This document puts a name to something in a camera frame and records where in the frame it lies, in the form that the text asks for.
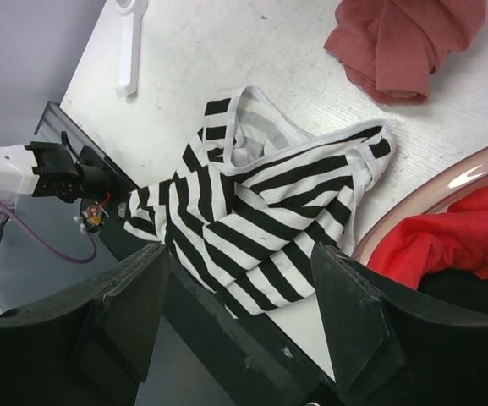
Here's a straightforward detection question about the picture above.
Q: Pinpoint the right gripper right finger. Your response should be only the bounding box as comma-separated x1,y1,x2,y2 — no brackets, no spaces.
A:
310,244,488,405

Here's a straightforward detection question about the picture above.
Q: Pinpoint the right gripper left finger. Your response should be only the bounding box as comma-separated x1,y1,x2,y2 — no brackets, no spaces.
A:
0,244,170,405

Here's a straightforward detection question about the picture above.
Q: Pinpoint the black white striped tank top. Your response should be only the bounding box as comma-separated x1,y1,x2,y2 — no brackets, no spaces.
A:
123,85,398,319

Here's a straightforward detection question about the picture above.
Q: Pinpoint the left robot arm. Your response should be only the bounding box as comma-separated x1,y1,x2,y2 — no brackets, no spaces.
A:
0,131,110,203

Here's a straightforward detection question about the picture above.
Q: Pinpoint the rust red tank top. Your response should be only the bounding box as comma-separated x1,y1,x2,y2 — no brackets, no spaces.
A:
323,0,487,105

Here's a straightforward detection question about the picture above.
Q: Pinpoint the black garment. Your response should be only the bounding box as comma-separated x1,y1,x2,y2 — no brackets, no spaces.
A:
418,269,488,315

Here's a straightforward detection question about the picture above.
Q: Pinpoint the red garment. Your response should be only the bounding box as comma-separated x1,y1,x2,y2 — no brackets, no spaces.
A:
367,185,488,289

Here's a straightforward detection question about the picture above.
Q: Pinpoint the pink translucent laundry basket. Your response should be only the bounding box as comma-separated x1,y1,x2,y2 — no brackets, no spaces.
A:
352,146,488,265

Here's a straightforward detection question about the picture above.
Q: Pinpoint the white metal clothes rack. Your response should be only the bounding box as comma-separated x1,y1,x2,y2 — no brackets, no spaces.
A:
116,0,149,97

